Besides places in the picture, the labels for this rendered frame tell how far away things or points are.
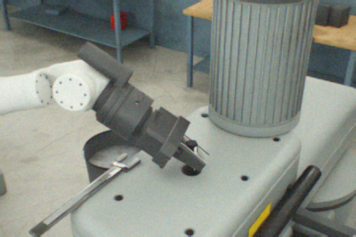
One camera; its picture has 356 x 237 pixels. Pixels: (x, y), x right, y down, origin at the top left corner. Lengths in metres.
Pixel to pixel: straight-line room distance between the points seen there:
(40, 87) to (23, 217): 2.92
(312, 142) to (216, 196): 0.48
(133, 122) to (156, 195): 0.13
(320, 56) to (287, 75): 4.47
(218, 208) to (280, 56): 0.31
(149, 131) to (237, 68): 0.22
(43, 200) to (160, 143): 3.10
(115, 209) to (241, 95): 0.34
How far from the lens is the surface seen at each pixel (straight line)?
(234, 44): 0.91
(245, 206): 0.83
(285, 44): 0.91
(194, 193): 0.83
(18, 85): 0.89
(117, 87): 0.83
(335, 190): 1.43
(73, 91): 0.81
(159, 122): 0.84
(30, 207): 3.85
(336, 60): 5.37
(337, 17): 4.69
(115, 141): 3.46
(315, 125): 1.32
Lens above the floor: 2.42
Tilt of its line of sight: 31 degrees down
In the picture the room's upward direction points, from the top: straight up
